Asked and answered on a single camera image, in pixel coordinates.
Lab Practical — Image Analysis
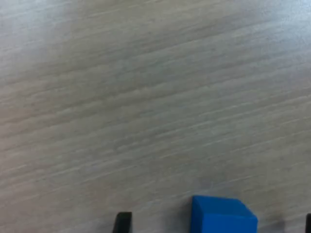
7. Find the blue cube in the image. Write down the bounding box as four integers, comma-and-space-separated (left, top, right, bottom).
190, 195, 259, 233

